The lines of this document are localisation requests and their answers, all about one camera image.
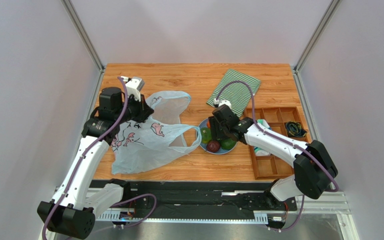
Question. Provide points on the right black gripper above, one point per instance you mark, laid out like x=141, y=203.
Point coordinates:
x=219, y=129

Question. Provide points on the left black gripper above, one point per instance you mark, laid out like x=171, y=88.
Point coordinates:
x=144, y=110

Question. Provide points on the dark green round fruit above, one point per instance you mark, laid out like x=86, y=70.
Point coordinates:
x=206, y=135

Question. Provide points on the light blue cartoon plastic bag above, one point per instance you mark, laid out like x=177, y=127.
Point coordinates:
x=161, y=139

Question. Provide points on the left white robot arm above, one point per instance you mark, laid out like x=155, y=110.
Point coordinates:
x=70, y=212

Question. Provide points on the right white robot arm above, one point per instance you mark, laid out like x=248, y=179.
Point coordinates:
x=314, y=169

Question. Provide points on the green avocado fruit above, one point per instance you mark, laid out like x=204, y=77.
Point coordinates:
x=227, y=144

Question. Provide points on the blue round plate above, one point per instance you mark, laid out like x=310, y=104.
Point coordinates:
x=221, y=151

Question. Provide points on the dark purple passion fruit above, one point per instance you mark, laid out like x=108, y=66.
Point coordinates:
x=213, y=146

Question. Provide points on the green white striped cloth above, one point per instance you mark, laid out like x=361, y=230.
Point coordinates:
x=237, y=93

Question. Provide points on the wooden compartment tray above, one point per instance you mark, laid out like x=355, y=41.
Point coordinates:
x=272, y=140

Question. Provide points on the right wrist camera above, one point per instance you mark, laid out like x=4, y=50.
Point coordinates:
x=218, y=102

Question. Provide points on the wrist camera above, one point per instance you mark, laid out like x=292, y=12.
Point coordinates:
x=218, y=102
x=134, y=85

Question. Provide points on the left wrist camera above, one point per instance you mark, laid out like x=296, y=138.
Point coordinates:
x=134, y=85

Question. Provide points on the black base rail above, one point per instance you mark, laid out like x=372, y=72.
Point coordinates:
x=201, y=200

